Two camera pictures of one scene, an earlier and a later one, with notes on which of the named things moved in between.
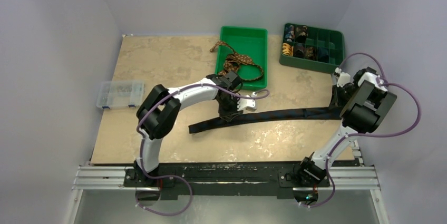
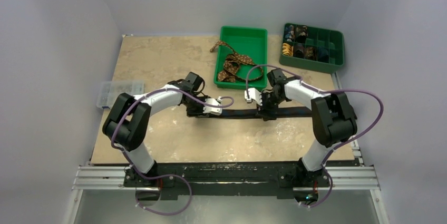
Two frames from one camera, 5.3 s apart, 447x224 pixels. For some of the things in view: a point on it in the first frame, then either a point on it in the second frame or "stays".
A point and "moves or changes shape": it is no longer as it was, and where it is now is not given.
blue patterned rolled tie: x=290 y=32 stays
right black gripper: x=336 y=97 → x=265 y=111
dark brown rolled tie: x=301 y=33 stays
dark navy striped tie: x=327 y=112 moves or changes shape
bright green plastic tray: x=251 y=42 stays
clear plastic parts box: x=114 y=94 stays
